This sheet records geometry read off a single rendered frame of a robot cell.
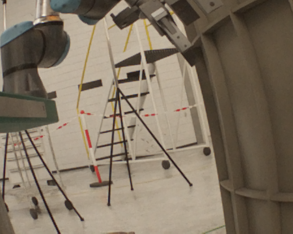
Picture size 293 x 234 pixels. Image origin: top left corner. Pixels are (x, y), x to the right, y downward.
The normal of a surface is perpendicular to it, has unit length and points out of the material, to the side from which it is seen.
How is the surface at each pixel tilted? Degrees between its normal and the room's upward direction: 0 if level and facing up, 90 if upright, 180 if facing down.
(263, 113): 90
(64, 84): 90
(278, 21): 90
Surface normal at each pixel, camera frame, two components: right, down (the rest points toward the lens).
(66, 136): 0.12, -0.07
